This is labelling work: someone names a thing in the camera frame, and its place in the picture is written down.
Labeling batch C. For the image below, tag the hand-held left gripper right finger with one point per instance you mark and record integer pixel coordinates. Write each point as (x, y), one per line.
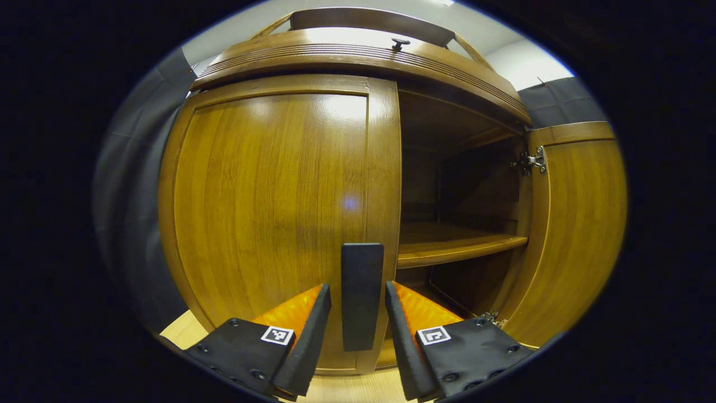
(403, 347)

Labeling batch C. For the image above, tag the wooden double-door shoe cabinet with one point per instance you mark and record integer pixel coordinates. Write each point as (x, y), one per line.
(475, 190)

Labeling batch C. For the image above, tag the wooden cabinet door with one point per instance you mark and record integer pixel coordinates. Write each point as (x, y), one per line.
(582, 224)
(268, 196)

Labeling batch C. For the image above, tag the metal door hinge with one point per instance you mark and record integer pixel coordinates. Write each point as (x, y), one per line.
(537, 160)
(495, 320)

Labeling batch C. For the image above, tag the black drawer knob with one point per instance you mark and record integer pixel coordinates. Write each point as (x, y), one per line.
(400, 42)

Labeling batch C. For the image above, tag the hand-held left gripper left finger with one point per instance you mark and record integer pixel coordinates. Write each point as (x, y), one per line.
(310, 336)

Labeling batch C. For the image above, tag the wooden cabinet shelf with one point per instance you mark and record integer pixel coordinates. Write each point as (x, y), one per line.
(447, 246)

